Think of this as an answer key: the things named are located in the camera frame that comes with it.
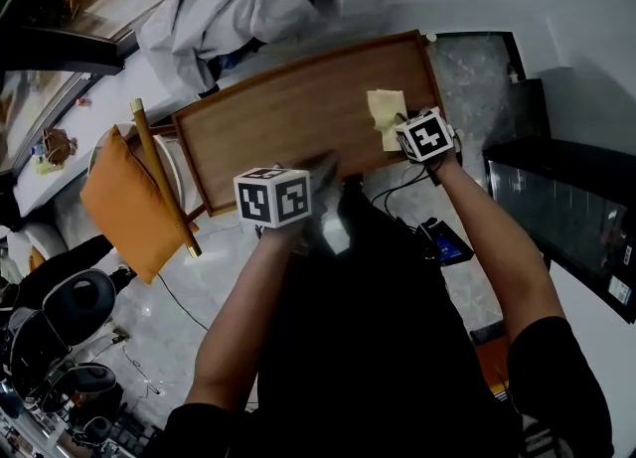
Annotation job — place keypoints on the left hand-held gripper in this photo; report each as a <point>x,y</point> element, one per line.
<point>270,198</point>

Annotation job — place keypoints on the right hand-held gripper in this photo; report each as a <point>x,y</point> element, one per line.
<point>427,135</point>

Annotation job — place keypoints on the yellow cloth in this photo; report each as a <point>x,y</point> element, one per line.
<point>385,108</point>

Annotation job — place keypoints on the wooden serving cart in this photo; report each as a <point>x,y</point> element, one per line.
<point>298,118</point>

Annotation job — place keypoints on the person's left forearm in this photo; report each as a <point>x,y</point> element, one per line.
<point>238,327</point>

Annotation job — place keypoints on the person's right forearm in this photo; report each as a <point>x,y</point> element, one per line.
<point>502,257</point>

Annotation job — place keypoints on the black device with blue screen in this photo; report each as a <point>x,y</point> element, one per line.
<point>449,247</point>

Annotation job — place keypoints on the blue fabric bundle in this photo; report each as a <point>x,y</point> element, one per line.
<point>228,59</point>

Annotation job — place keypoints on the white round chair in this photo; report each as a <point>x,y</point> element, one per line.
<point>174,168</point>

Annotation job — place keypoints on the black glass-door fridge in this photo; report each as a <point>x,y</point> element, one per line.
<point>571,217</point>

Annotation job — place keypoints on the person's black shirt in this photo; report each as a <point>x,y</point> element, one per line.
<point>367,347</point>

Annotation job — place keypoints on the grey fabric sheet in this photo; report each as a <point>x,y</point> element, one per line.
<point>223,4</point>

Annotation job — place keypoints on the large orange cushion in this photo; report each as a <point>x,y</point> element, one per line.
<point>129,207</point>

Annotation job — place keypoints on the small pink bottle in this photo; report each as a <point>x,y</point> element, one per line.
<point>83,102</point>

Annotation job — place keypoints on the brown bag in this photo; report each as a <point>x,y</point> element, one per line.
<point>59,145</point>

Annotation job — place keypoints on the yellow-green bag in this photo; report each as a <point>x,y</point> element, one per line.
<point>47,167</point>

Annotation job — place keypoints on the black round chair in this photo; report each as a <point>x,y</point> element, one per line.
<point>79,307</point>

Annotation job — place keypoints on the clear plastic bottle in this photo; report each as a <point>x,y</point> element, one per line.
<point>37,149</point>

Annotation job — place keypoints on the white armchair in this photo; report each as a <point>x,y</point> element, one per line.
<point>45,242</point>

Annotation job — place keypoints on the black window frame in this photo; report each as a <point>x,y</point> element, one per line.
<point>59,48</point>

